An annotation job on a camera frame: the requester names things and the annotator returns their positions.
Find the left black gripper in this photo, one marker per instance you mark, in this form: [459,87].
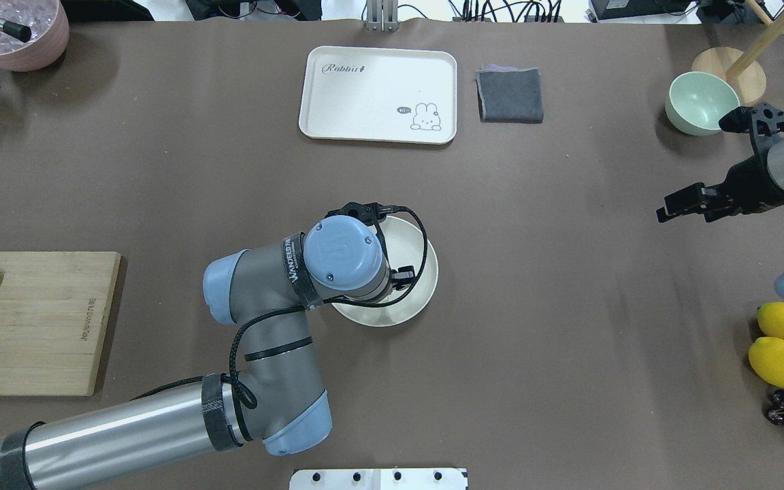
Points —
[402,275]

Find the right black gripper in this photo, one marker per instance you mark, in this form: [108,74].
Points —
[746,178]

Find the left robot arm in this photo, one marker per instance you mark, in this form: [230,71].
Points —
[272,389]

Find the cream rabbit tray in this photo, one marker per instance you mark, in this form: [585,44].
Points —
[379,95]

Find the mint green bowl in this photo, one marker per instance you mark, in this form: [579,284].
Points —
[696,101]

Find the wooden cup tree stand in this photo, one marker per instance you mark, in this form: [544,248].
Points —
[741,70]

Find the folded grey cloth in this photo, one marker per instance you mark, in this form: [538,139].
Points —
[510,95]

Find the yellow lemon near lime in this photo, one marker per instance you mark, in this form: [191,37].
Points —
[766,357]

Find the dark cherries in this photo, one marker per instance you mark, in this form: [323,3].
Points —
[774,413]

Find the bamboo cutting board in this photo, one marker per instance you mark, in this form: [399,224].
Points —
[54,311]

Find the pink bowl with ice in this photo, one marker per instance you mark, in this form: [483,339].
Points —
[49,28]

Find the aluminium frame post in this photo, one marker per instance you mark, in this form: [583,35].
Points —
[381,15]

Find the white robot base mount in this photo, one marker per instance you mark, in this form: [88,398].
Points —
[380,478]

